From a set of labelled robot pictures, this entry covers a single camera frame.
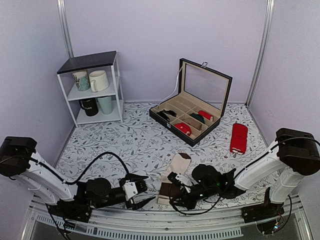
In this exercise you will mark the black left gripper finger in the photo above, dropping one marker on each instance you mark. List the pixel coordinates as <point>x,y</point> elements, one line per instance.
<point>135,177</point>
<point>142,203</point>

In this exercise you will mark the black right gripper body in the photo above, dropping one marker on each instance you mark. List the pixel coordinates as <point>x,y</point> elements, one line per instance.
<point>191,204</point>

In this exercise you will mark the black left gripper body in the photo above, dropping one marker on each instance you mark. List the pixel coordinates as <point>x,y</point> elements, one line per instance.
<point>130,205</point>

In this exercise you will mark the cream and brown striped sock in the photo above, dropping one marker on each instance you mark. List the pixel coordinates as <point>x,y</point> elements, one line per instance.
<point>178,165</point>

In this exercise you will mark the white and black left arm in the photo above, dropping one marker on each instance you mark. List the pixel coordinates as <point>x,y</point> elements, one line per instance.
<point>20,160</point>

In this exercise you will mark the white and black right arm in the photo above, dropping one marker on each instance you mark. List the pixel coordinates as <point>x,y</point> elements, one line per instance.
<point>295,152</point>

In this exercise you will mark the floral patterned table mat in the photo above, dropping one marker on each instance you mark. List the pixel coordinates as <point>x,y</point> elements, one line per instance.
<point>145,147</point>

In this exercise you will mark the black sock in box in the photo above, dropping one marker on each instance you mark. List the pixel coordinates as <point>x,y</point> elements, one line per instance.
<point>167,114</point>

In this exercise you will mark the red rolled sock front compartment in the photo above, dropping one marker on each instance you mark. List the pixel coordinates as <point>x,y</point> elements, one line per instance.
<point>183,127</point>

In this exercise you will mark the red rolled sock compartment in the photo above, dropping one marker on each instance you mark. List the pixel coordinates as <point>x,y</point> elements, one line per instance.
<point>183,127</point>
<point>206,115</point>

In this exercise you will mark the red folded sock on table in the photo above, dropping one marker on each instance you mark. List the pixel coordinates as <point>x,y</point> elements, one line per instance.
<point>238,142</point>

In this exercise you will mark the pale green tumbler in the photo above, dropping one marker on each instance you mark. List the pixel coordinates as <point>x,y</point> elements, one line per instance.
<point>105,104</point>

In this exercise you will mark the beige rolled sock in box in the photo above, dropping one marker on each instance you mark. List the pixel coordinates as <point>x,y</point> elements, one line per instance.
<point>194,123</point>

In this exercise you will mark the black ceramic mug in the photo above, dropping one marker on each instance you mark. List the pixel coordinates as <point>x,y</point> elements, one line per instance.
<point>89,105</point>

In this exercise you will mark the dark green sock in box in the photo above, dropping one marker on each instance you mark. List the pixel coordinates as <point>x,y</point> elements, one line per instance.
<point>198,117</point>

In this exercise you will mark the red rolled sock rear compartment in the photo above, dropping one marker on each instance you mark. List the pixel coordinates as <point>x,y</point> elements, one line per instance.
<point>206,115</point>

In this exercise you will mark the white shelf with black top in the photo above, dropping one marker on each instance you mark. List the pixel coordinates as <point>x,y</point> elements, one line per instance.
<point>107,61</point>

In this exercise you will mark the white ceramic mug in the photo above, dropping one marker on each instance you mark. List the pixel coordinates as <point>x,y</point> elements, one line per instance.
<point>98,80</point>

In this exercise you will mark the black compartment storage box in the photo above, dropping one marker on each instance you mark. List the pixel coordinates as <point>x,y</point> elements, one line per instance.
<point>198,87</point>

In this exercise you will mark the patterned teal ceramic cup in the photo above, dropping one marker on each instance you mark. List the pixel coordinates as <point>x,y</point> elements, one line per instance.
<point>81,79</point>

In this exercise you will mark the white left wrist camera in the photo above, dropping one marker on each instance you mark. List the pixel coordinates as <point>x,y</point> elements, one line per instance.
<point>132,189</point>

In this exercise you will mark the aluminium table edge rail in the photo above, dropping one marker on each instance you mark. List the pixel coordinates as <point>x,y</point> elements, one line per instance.
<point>124,224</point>

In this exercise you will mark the left aluminium corner post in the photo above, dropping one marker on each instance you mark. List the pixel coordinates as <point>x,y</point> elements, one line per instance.
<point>61,7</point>

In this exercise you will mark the aluminium corner post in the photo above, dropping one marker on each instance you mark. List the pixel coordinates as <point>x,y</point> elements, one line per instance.
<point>268,18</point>
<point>61,7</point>

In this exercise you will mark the right aluminium corner post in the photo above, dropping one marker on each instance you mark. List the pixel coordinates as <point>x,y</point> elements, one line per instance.
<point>268,18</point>

